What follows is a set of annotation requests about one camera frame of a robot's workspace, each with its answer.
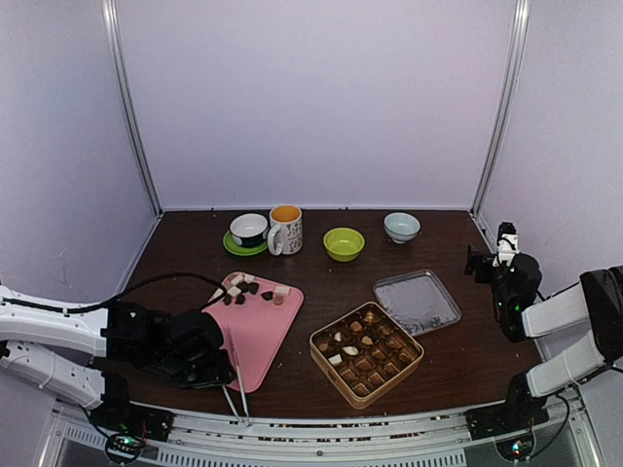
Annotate gold chocolate tin box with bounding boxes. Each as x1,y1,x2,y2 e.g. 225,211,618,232
309,302,424,410

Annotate right circuit board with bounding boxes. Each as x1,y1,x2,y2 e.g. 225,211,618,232
495,435,535,463

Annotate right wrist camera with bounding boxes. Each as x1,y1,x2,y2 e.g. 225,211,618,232
493,222,520,268

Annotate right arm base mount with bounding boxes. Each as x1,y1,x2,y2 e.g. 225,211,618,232
464,403,549,441

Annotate white metal tongs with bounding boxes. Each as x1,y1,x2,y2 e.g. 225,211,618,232
224,328,251,426

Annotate white dark blue bowl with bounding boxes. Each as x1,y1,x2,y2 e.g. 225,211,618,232
229,213,269,248

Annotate white patterned mug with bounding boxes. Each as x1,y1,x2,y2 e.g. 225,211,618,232
267,205,303,256

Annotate left aluminium frame post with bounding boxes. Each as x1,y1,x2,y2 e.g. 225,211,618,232
101,0,164,218

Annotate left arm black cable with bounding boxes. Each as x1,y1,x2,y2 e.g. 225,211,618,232
0,272,230,317

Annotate front aluminium rail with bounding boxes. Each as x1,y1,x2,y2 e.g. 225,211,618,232
35,390,604,466

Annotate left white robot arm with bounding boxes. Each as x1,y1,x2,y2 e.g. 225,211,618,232
1,287,236,432

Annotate right aluminium frame post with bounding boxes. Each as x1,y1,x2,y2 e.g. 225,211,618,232
470,0,531,218

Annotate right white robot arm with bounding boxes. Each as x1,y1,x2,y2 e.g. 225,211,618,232
464,235,622,430

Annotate white chocolate in tin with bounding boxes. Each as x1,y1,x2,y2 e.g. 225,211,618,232
328,355,343,366

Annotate white cube chocolate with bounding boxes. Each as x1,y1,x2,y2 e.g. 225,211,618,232
275,285,290,297

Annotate pale blue ceramic bowl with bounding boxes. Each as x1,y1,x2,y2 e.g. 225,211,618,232
384,212,421,244

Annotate green saucer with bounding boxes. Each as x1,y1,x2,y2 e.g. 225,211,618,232
222,231,268,257

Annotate circuit board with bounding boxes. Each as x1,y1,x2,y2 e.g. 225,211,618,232
104,433,145,464
495,435,535,463

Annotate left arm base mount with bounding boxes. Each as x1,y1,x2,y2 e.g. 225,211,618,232
90,403,174,442

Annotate left circuit board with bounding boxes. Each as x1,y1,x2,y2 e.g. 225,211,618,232
104,433,145,464

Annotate white rectangular chocolate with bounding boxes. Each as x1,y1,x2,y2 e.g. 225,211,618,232
228,286,241,298

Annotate pink plastic tray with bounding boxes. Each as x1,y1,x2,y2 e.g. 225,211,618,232
204,271,304,393

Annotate lime green bowl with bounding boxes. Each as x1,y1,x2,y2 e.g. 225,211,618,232
323,228,365,263

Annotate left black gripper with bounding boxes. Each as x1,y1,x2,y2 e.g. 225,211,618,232
151,347,237,391

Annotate aluminium frame post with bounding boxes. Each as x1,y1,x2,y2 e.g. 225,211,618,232
101,0,164,218
470,0,531,218

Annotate bear print tin lid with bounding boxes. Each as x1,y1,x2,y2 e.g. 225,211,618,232
373,269,461,337

